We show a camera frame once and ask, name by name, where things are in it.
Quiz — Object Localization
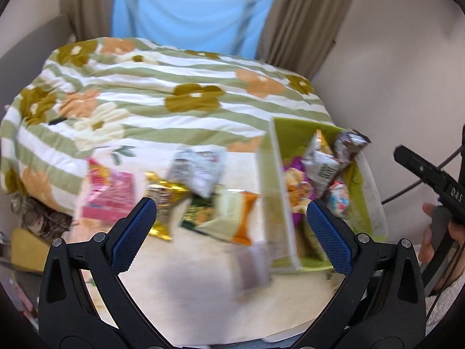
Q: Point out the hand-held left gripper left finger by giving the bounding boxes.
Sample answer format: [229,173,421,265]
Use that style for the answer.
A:
[38,197,161,339]

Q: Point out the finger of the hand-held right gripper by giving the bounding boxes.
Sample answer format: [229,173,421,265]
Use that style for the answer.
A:
[394,145,448,190]

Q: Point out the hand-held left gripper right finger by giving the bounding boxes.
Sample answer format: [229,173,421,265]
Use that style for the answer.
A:
[301,199,426,339]

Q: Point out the white blue snack packet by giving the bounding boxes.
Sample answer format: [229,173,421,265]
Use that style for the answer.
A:
[327,181,351,219]

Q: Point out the white orange fries snack bag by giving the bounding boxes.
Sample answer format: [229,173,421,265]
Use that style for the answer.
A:
[285,169,316,213]

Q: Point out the green cardboard box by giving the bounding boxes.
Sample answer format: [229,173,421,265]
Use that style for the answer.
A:
[258,116,389,274]

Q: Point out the black white snack packet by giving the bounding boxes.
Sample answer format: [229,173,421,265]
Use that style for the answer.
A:
[302,145,346,197]

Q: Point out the brown translucent snack packet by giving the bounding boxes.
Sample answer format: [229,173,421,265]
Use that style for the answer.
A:
[333,129,370,164]

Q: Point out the pale pink small snack packet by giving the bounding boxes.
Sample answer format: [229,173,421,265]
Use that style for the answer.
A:
[230,242,272,291]

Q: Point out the person's right hand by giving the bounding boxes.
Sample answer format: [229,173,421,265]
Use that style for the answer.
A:
[418,204,465,291]

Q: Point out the gold black snack packet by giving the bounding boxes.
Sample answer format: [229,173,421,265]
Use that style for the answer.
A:
[145,172,191,241]

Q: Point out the small dark green snack packet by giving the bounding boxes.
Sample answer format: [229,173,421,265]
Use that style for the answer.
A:
[180,193,219,231]

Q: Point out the silver white snack packet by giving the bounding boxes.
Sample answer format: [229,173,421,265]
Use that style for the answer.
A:
[168,149,226,197]

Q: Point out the light green orange snack packet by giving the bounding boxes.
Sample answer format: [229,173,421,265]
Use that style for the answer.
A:
[194,188,260,245]

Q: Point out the floral striped blanket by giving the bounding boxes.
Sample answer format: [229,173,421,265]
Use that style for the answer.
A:
[0,36,334,216]

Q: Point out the beige curtain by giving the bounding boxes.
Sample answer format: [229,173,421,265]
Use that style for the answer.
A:
[60,0,119,41]
[256,0,364,81]

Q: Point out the grey bed headboard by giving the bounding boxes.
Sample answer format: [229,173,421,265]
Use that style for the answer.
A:
[0,13,71,93]

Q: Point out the light blue cloth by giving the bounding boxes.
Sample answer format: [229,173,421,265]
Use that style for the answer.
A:
[111,0,277,59]

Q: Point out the black cable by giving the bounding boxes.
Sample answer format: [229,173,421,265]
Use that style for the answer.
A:
[381,124,465,205]

